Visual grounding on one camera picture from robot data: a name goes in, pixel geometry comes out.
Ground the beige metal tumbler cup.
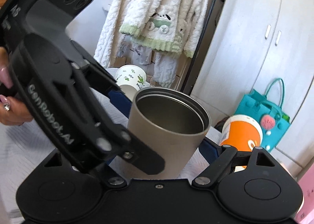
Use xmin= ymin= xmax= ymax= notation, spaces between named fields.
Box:
xmin=120 ymin=87 xmax=211 ymax=179

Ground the white leaf-print paper cup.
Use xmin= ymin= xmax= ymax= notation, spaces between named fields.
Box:
xmin=115 ymin=64 xmax=151 ymax=101

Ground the orange paper cup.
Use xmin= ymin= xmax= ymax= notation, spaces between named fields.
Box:
xmin=220 ymin=114 xmax=263 ymax=152

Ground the hand with pink nails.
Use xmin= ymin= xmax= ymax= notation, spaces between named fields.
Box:
xmin=1 ymin=47 xmax=33 ymax=126

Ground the teal felt handbag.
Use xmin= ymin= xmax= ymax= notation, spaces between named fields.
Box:
xmin=235 ymin=78 xmax=290 ymax=152

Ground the white patterned tablecloth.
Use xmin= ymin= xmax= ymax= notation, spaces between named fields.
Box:
xmin=1 ymin=90 xmax=209 ymax=223

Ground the white knit green-trim cardigan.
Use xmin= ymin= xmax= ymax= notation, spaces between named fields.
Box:
xmin=94 ymin=0 xmax=209 ymax=88

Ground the pink paper gift bag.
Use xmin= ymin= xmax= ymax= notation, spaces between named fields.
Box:
xmin=295 ymin=165 xmax=314 ymax=223

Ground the white wooden wardrobe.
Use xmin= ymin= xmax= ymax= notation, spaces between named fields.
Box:
xmin=192 ymin=0 xmax=313 ymax=176

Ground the black metal clothes rack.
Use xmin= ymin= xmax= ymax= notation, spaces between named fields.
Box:
xmin=179 ymin=0 xmax=225 ymax=95

